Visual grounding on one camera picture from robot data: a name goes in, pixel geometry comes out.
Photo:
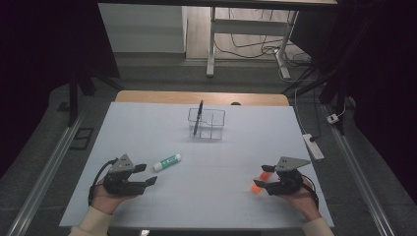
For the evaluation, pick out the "black curtain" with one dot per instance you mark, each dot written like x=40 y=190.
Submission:
x=383 y=82
x=39 y=49

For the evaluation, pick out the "person's right hand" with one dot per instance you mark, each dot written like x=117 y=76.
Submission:
x=301 y=201

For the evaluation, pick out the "aluminium floor rail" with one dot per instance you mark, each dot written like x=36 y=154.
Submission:
x=357 y=177
x=42 y=180

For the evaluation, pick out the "black table grommet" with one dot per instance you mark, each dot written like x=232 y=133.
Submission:
x=235 y=104

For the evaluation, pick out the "white power strip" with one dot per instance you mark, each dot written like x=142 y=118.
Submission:
x=313 y=147

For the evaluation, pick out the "person's left hand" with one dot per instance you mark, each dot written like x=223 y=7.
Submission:
x=105 y=200

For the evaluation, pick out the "green and white glue stick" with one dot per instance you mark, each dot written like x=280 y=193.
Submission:
x=167 y=162

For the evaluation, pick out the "clear plastic pen organizer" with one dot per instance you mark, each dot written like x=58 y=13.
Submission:
x=207 y=126

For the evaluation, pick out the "white cabinet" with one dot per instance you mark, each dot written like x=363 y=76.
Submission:
x=141 y=28

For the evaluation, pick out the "black stand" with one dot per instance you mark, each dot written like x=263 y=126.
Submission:
x=73 y=98
x=337 y=88

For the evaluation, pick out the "white desk frame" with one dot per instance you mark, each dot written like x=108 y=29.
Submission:
x=249 y=27

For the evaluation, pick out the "blue pen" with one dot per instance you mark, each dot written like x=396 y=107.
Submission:
x=197 y=119

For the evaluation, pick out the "white table cover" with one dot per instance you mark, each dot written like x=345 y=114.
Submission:
x=203 y=190

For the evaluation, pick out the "small white adapter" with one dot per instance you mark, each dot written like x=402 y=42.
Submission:
x=332 y=118

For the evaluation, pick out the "orange highlighter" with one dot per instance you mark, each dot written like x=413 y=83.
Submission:
x=264 y=177

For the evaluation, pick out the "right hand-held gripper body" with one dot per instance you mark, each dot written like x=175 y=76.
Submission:
x=285 y=183

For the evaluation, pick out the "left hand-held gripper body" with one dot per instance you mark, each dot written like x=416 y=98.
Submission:
x=123 y=185

